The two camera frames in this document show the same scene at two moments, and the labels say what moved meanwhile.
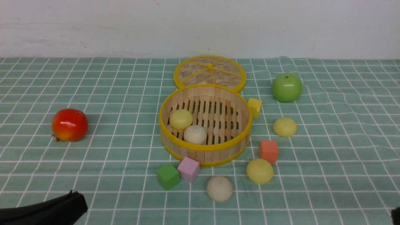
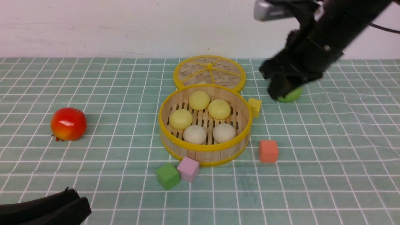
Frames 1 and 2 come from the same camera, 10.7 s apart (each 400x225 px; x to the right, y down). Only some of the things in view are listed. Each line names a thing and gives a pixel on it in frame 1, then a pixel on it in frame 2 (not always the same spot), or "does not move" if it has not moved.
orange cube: (268, 150) does not move
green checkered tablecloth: (325, 150) does not move
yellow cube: (255, 105) does not move
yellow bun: (285, 127) -> (198, 100)
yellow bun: (259, 171) -> (219, 109)
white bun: (195, 134) does not move
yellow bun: (181, 119) does not move
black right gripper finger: (395, 215) -> (308, 51)
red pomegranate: (69, 125) does not move
